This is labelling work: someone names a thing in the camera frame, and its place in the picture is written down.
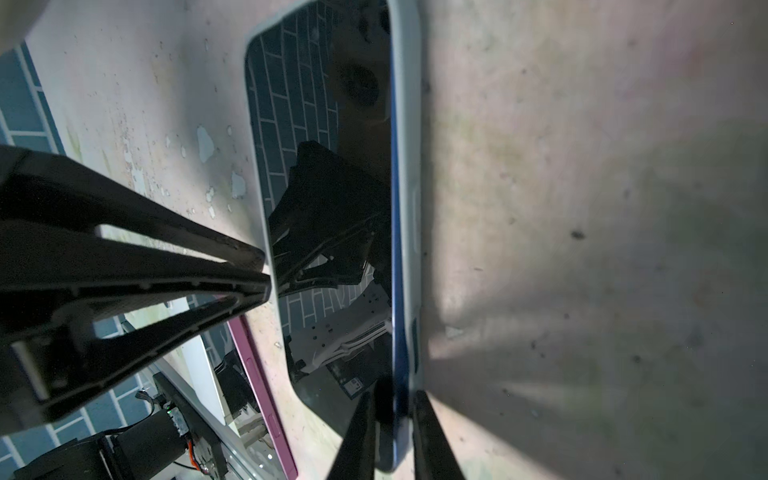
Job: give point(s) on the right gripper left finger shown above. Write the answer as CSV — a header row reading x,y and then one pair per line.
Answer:
x,y
357,455

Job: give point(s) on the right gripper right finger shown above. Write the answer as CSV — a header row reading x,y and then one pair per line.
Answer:
x,y
433,457

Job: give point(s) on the blue phone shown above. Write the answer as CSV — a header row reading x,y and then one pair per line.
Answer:
x,y
319,92

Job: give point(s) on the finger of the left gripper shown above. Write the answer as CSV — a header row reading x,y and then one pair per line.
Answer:
x,y
57,284
58,191

